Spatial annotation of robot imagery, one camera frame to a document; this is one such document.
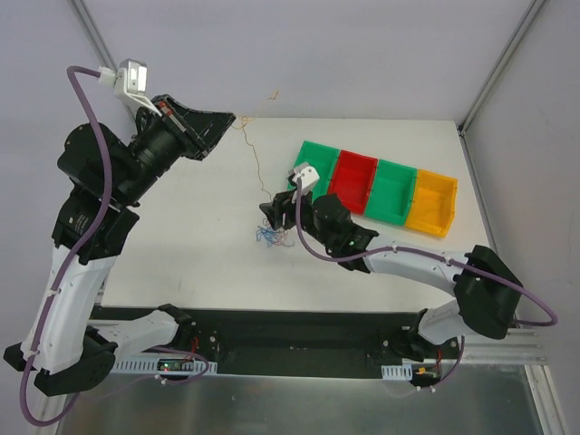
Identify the coloured wire bundle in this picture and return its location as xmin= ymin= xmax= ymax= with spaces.
xmin=253 ymin=217 xmax=295 ymax=250

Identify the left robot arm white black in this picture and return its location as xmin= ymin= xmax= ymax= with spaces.
xmin=4 ymin=95 xmax=236 ymax=397

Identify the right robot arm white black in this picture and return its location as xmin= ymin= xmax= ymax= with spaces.
xmin=259 ymin=190 xmax=521 ymax=362

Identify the red plastic bin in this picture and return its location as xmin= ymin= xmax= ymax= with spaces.
xmin=327 ymin=150 xmax=378 ymax=215

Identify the left green plastic bin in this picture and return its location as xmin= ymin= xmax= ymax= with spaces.
xmin=285 ymin=140 xmax=339 ymax=200

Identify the green plastic bin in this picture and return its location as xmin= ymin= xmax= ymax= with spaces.
xmin=285 ymin=140 xmax=339 ymax=200
xmin=363 ymin=159 xmax=417 ymax=226

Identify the right green plastic bin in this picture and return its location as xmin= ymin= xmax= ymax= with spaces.
xmin=363 ymin=159 xmax=417 ymax=226

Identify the yellow plastic bin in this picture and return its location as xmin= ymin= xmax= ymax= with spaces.
xmin=404 ymin=169 xmax=458 ymax=238

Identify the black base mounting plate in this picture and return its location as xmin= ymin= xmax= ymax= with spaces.
xmin=138 ymin=307 xmax=459 ymax=380

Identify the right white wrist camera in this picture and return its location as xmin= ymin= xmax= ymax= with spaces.
xmin=288 ymin=161 xmax=320 ymax=196

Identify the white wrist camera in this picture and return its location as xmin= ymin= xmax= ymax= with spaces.
xmin=288 ymin=161 xmax=320 ymax=196
xmin=98 ymin=59 xmax=152 ymax=109

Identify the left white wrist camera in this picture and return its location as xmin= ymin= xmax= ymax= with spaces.
xmin=98 ymin=59 xmax=152 ymax=109

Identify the left aluminium frame post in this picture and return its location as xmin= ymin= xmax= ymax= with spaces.
xmin=70 ymin=0 xmax=153 ymax=135

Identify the aluminium frame post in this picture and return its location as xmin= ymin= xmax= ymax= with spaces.
xmin=70 ymin=0 xmax=153 ymax=135
xmin=458 ymin=0 xmax=548 ymax=137

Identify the right white cable duct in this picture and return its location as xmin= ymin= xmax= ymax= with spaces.
xmin=381 ymin=363 xmax=413 ymax=382

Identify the white cable duct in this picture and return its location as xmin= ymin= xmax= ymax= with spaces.
xmin=111 ymin=355 xmax=218 ymax=376
xmin=381 ymin=363 xmax=413 ymax=382

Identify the left white cable duct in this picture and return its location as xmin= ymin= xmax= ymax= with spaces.
xmin=111 ymin=355 xmax=218 ymax=376

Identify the right aluminium frame post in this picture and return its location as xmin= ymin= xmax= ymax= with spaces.
xmin=458 ymin=0 xmax=548 ymax=137

